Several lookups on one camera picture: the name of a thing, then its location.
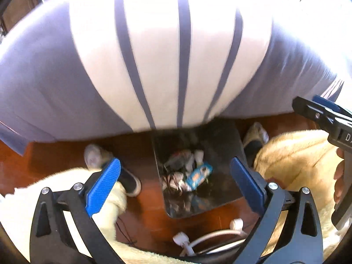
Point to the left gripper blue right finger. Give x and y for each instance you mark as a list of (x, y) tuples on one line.
[(301, 238)]

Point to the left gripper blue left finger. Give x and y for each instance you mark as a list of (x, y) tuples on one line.
[(50, 238)]

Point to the person's right hand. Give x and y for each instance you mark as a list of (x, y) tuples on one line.
[(339, 177)]

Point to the striped paper trash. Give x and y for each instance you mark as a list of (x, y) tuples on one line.
[(179, 167)]

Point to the grey slipper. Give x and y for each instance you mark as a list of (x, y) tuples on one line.
[(255, 138), (96, 157)]

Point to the right grey slipper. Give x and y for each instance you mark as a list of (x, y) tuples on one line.
[(255, 138)]

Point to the left grey slipper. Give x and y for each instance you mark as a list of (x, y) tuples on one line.
[(96, 157)]

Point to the black trash bin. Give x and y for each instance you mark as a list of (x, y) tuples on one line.
[(221, 142)]

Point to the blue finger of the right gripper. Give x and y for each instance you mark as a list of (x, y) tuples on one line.
[(311, 110), (331, 105)]

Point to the blue snack wrapper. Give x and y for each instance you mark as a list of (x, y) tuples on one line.
[(198, 176)]

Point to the blue white striped bedspread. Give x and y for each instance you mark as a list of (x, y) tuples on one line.
[(84, 69)]

